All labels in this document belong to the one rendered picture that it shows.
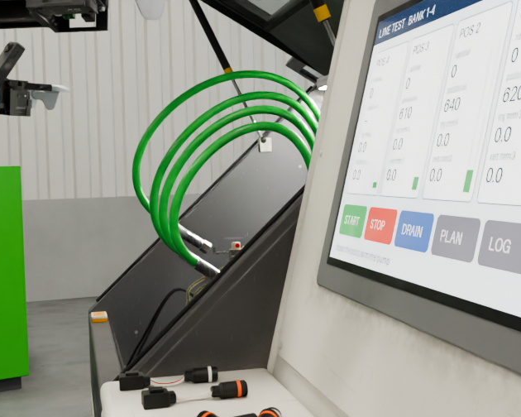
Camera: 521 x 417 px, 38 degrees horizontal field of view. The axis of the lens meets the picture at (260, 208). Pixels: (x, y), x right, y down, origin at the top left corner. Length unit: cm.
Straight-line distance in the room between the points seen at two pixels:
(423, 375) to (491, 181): 17
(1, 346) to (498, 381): 420
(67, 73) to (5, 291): 371
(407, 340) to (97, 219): 721
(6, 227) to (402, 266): 396
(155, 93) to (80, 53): 84
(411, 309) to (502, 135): 17
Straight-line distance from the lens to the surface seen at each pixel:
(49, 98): 185
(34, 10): 71
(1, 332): 462
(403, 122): 76
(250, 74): 138
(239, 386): 91
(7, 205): 454
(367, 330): 75
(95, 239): 782
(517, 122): 58
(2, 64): 181
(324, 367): 84
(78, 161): 779
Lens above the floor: 125
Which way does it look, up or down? 3 degrees down
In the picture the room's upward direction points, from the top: 1 degrees counter-clockwise
